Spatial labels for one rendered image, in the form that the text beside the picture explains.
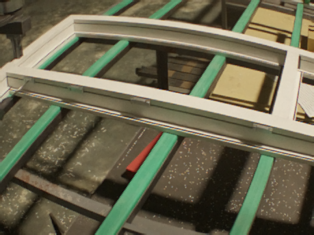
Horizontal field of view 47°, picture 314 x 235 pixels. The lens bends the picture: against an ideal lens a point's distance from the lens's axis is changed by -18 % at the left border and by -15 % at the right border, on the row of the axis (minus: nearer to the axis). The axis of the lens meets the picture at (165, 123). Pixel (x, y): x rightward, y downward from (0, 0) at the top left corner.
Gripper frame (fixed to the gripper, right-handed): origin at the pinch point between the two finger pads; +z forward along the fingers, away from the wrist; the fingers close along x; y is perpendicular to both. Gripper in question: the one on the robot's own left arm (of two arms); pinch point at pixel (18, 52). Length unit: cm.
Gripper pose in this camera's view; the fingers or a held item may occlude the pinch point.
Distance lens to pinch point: 132.9
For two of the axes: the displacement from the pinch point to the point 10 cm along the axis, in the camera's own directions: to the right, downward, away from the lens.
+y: 3.9, -5.6, 7.3
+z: 0.3, 8.0, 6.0
